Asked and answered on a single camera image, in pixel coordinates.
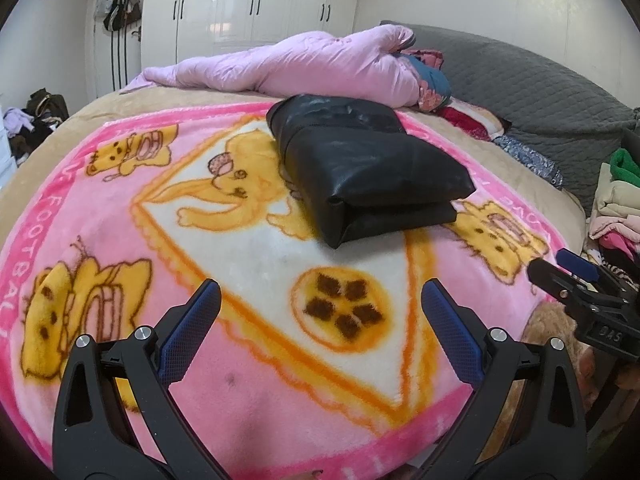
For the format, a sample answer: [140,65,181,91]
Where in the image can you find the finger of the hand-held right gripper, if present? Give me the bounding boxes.
[526,257,583,306]
[556,249,603,286]

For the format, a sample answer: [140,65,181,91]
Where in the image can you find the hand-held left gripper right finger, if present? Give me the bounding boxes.
[420,279,587,480]

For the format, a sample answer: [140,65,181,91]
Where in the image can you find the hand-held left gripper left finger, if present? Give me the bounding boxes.
[51,279,223,480]

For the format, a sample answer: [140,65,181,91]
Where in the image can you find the black leather jacket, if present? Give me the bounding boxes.
[266,94,476,249]

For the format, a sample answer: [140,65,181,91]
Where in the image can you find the dark clothes pile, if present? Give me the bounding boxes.
[10,115,61,166]

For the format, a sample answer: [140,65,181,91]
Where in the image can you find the pink folded garment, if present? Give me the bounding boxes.
[589,215,640,242]

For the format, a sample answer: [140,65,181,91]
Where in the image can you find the cream folded garment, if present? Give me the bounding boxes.
[592,180,640,221]

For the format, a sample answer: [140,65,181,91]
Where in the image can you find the green folded garment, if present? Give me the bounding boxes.
[610,149,640,183]

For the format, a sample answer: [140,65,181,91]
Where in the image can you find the blue patterned cloth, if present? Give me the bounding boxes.
[492,135,566,190]

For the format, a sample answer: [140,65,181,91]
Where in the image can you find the pink printed blanket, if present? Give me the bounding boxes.
[0,101,568,480]

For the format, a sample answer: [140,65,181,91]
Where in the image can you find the grey quilted headboard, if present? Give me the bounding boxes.
[380,21,640,206]

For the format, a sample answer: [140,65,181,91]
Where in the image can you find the teal floral pillow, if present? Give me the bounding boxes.
[400,52,453,111]

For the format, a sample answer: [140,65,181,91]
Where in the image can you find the white drawer cabinet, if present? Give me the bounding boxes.
[0,130,18,193]

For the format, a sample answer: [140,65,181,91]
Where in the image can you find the brown bag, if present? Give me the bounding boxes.
[25,89,69,123]

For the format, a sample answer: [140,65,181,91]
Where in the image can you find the purple cloth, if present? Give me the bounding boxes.
[2,106,36,136]

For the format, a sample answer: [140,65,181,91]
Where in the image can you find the white door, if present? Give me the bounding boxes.
[85,0,151,98]

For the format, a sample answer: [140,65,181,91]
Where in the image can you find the pink duvet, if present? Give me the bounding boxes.
[120,26,421,108]

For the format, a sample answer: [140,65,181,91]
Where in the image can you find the black hanging bag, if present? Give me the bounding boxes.
[103,0,126,31]

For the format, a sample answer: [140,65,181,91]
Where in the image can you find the white wardrobe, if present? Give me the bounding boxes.
[142,0,363,68]

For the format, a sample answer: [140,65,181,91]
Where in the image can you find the black hanging straps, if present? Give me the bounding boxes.
[111,27,129,92]

